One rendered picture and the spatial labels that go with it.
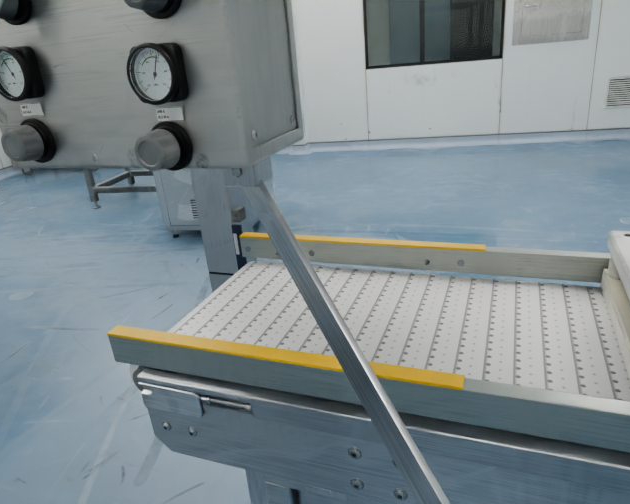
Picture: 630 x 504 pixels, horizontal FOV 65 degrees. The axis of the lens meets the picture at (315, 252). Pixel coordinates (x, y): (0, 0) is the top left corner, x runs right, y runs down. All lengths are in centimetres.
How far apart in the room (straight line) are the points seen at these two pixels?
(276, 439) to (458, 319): 23
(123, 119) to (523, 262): 46
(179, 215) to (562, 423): 313
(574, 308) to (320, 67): 532
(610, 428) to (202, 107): 35
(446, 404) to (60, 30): 39
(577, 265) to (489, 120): 513
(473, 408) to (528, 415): 4
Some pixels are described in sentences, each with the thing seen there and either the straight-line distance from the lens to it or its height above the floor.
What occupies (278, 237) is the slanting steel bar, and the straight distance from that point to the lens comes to 37.
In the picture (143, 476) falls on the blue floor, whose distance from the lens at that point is 167.
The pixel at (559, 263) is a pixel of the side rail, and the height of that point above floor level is 86.
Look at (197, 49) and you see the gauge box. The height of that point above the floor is 112.
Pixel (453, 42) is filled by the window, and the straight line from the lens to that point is 565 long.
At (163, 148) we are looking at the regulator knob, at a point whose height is 106.
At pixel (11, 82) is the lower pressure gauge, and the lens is 43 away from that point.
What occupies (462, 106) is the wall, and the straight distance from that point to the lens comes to 570.
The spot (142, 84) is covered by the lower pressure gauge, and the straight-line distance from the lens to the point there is 35.
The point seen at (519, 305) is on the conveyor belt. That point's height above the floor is 83.
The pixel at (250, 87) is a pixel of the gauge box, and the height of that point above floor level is 109.
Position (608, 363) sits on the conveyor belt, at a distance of 52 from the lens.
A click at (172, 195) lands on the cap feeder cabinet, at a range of 338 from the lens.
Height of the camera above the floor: 111
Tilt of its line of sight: 22 degrees down
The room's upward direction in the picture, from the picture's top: 5 degrees counter-clockwise
